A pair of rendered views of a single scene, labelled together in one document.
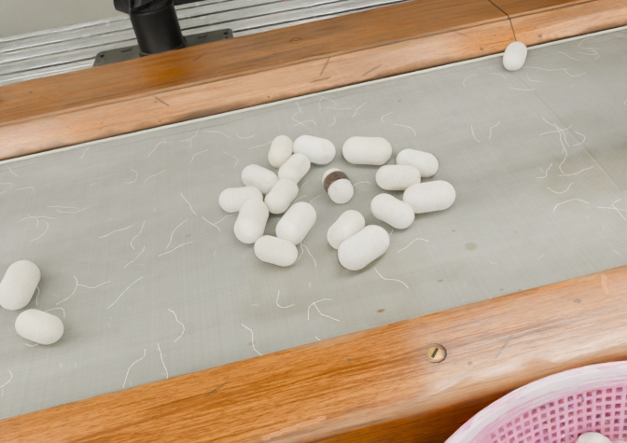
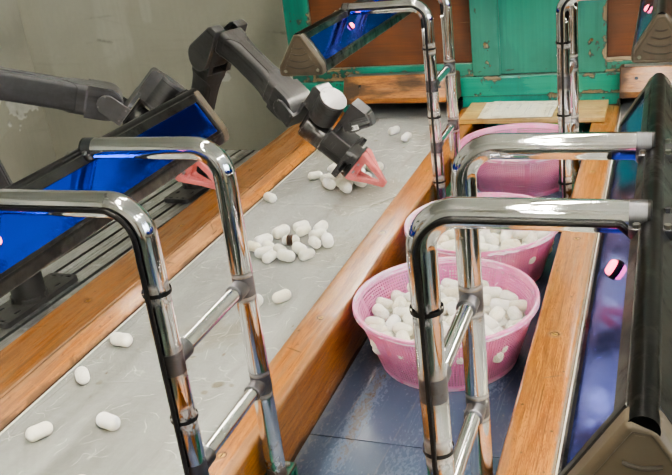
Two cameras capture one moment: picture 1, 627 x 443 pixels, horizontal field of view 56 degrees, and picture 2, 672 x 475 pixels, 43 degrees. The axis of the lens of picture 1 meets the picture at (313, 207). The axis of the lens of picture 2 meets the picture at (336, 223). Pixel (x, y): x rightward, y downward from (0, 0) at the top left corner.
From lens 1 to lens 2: 1.29 m
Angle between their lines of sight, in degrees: 55
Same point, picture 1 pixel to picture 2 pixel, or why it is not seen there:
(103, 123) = not seen: hidden behind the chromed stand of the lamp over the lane
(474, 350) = (387, 228)
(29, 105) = (111, 291)
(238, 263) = (298, 265)
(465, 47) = (246, 202)
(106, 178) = (199, 287)
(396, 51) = not seen: hidden behind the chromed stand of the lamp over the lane
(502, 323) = (384, 223)
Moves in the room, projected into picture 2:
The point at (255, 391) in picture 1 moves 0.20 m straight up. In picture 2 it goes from (363, 254) to (350, 138)
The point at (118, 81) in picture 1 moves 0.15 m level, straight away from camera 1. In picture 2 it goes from (133, 267) to (52, 271)
